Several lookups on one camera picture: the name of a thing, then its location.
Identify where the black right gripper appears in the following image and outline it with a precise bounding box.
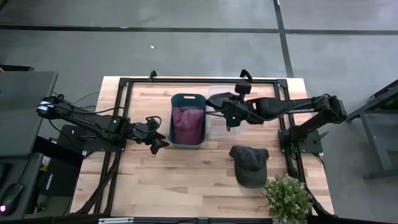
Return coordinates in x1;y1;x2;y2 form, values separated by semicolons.
205;96;251;128

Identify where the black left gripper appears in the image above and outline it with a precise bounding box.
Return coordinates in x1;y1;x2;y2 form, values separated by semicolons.
134;119;170;156

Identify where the clear plastic bin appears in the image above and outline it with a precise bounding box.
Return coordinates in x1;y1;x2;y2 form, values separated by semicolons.
206;84;251;140

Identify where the mauve pink knit hat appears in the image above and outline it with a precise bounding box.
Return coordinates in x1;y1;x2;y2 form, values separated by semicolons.
185;107;205;146

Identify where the dark maroon hat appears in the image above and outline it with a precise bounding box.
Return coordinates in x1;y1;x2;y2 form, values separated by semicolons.
172;106;188;146

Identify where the dark grey baseball cap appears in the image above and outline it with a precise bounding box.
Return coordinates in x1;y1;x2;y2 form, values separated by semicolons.
229;145;270;189

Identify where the teal plastic basket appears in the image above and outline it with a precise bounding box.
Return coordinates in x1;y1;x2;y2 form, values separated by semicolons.
167;93;208;149

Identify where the black control box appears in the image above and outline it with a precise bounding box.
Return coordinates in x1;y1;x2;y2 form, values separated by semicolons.
39;158;83;197

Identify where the green artificial plant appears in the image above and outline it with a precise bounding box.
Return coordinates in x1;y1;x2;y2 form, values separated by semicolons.
262;174;313;224

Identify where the grey desk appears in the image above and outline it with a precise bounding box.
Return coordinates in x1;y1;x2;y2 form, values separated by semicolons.
0;70;59;158

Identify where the black computer mouse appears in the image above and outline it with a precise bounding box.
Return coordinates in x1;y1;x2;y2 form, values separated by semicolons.
0;182;24;216

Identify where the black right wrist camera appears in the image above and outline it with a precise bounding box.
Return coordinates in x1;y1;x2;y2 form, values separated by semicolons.
234;82;252;101

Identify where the black aluminium table frame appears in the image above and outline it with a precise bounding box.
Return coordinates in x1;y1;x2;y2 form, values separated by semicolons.
73;70;335;218

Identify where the silver metal bracket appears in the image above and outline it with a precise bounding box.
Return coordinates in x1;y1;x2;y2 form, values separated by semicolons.
98;217;134;224

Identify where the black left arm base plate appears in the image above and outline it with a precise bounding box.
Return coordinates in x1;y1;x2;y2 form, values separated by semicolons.
57;124;127;153

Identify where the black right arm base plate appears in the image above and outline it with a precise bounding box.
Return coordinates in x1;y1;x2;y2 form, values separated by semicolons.
278;129;324;155

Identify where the black metal desk frame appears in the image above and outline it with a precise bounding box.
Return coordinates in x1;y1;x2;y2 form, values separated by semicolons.
343;79;398;182

